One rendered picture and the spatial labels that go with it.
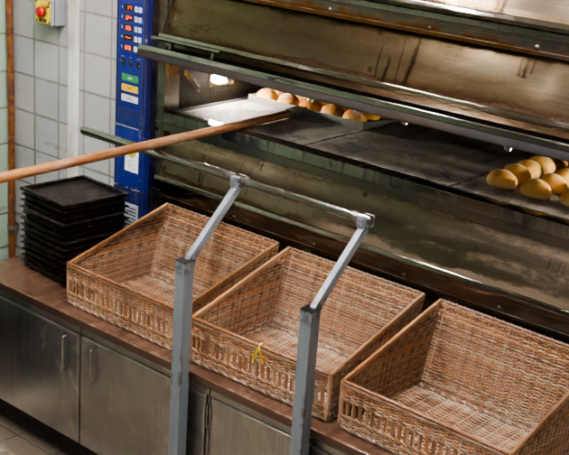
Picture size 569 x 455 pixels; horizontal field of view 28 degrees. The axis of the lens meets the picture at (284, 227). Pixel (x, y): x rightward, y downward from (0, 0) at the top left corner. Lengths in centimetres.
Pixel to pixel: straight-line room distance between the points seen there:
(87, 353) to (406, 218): 117
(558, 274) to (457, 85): 62
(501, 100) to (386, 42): 44
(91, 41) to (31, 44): 37
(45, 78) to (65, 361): 124
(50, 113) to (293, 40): 132
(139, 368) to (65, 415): 49
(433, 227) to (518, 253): 29
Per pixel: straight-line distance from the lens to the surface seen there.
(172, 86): 417
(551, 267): 332
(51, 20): 447
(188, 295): 339
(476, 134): 317
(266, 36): 378
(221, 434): 352
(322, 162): 369
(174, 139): 372
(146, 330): 371
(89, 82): 445
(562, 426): 316
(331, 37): 362
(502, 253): 339
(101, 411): 393
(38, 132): 475
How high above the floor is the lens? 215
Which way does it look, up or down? 19 degrees down
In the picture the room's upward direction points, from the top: 4 degrees clockwise
